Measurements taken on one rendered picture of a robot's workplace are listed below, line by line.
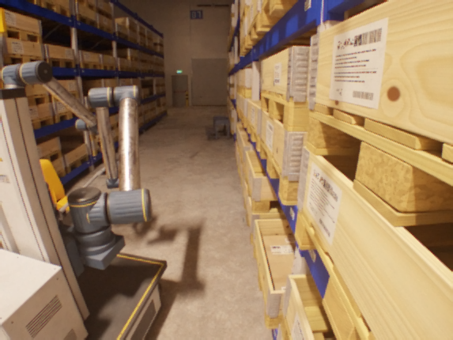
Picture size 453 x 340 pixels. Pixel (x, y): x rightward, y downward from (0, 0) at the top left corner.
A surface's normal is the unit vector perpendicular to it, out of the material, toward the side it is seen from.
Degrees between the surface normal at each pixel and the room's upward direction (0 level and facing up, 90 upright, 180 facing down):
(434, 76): 90
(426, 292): 90
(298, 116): 90
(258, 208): 90
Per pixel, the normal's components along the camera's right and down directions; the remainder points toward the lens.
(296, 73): 0.02, 0.34
